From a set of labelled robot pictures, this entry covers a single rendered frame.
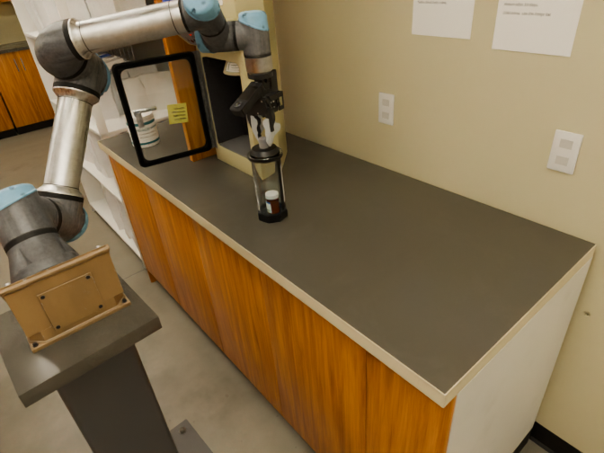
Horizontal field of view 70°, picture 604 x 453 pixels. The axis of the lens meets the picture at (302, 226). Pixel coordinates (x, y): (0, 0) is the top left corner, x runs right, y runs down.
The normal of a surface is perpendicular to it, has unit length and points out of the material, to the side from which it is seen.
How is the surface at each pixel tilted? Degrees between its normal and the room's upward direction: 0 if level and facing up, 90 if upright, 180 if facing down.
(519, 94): 90
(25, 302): 90
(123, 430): 90
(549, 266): 1
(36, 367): 0
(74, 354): 0
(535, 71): 90
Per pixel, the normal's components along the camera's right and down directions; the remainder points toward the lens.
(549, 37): -0.76, 0.39
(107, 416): 0.68, 0.35
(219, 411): -0.07, -0.84
